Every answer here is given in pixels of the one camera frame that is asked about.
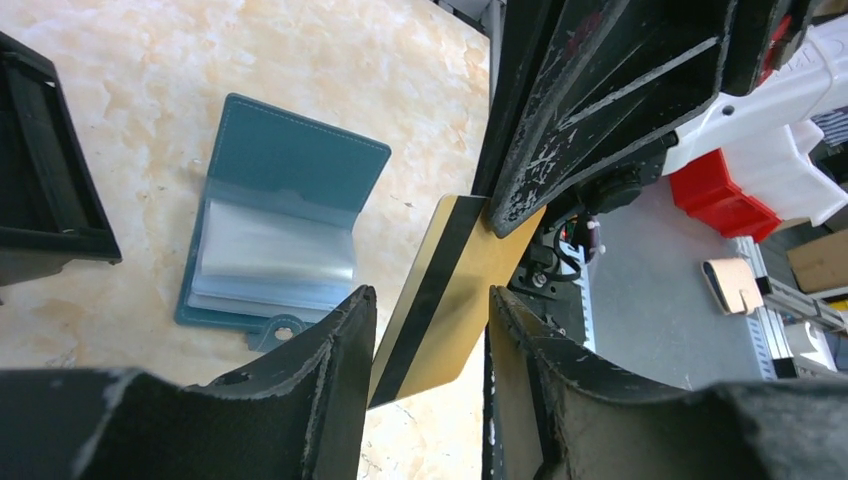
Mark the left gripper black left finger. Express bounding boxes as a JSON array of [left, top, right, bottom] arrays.
[[1, 285, 377, 479]]

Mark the black card box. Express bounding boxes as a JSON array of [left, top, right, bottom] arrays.
[[1, 35, 122, 286]]

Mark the blue card holder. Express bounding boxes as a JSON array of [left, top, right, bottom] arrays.
[[174, 93, 391, 352]]

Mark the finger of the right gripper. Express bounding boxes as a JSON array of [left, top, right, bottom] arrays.
[[471, 0, 564, 197], [488, 1, 736, 237]]

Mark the aluminium frame rail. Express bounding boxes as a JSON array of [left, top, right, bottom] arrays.
[[579, 235, 848, 382]]

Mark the gold card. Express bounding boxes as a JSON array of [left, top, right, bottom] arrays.
[[369, 194, 543, 408]]

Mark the cardboard box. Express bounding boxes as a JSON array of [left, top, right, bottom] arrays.
[[787, 230, 847, 293]]

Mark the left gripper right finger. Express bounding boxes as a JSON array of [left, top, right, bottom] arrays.
[[482, 286, 847, 479]]

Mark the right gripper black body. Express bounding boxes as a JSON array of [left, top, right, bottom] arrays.
[[721, 0, 820, 96]]

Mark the red plastic bin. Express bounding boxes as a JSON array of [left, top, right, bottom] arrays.
[[669, 149, 781, 243]]

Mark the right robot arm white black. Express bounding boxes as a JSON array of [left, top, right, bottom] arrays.
[[472, 1, 847, 237]]

